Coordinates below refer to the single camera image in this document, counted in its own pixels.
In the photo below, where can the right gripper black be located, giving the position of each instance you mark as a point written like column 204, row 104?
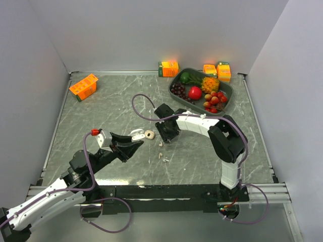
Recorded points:
column 165, row 136

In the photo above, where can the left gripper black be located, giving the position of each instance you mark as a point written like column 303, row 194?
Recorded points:
column 127, row 148

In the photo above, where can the white earbud charging case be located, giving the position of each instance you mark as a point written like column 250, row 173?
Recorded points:
column 137, row 134

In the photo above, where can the beige earbud charging case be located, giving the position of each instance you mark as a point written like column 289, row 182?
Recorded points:
column 149, row 135

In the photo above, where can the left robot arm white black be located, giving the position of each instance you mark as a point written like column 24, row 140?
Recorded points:
column 76, row 185

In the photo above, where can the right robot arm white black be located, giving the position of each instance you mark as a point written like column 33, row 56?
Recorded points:
column 227, row 139

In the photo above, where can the purple grape bunch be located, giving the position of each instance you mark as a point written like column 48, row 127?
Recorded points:
column 179, row 90

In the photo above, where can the red apple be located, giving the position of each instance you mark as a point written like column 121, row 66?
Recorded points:
column 195, row 93

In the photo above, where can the dark grey fruit tray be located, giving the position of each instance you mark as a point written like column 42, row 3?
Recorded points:
column 198, row 106

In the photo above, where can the red cherry bunch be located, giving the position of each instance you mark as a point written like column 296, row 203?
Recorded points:
column 215, row 102

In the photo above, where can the green lime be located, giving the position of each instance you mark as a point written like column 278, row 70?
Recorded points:
column 185, row 77

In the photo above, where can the green leafy sprig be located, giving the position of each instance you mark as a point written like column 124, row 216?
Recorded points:
column 195, row 80

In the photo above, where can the orange juice carton centre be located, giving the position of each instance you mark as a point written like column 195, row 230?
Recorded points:
column 168, row 69

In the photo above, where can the orange spiky fruit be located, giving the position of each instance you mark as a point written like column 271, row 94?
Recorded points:
column 210, row 84

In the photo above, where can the orange juice carton left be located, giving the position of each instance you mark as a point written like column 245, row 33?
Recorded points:
column 84, row 88

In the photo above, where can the orange juice carton lying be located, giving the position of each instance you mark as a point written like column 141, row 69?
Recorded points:
column 210, row 70

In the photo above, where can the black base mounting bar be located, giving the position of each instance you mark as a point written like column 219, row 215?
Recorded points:
column 111, row 200

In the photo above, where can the orange juice carton right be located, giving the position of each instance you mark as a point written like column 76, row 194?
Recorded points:
column 223, row 71

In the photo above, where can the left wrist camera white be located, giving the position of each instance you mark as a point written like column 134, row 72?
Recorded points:
column 104, row 140

